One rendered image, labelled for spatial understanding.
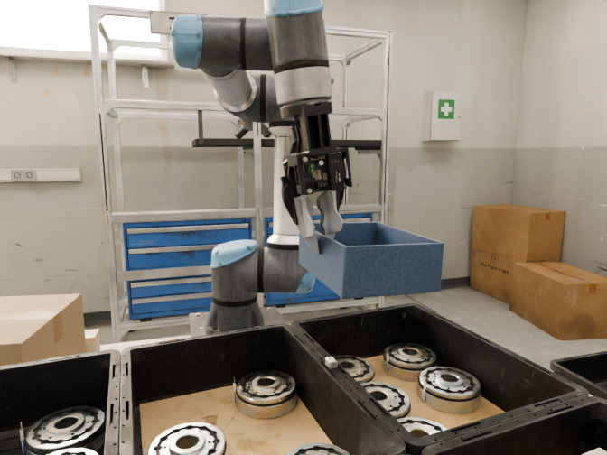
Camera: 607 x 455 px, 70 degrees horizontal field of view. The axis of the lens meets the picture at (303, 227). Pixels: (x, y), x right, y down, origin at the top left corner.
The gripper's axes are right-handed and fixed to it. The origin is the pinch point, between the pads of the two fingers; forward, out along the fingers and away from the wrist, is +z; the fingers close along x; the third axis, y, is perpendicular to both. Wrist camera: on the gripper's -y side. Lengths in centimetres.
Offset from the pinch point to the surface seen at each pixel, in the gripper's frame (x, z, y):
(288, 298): 30, 82, -195
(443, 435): 5.9, 19.8, 21.3
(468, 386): 22.1, 28.9, 2.6
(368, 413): -0.1, 20.0, 13.7
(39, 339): -52, 17, -34
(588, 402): 28.0, 22.8, 20.2
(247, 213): 12, 23, -192
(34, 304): -57, 14, -51
